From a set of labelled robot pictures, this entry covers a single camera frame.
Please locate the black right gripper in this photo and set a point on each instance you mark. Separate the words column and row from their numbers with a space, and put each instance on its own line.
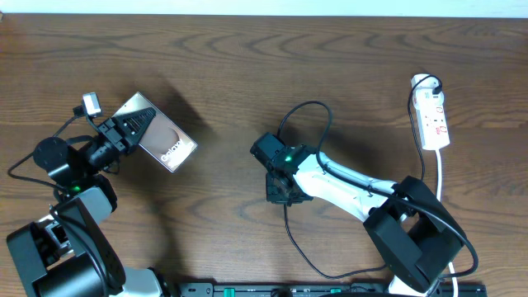
column 272, row 195

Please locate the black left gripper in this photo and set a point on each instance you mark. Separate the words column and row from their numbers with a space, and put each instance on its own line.
column 109, row 130

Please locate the silver Galaxy smartphone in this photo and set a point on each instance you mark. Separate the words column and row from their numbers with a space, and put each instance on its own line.
column 163, row 139

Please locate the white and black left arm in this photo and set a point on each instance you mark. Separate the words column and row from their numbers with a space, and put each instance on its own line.
column 65, row 253

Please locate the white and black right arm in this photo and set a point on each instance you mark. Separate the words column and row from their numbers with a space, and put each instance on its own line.
column 413, row 232

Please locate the white power strip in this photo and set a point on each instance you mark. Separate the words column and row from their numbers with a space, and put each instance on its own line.
column 428, row 100

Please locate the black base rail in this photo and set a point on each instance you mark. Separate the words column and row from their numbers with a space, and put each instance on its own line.
column 259, row 290

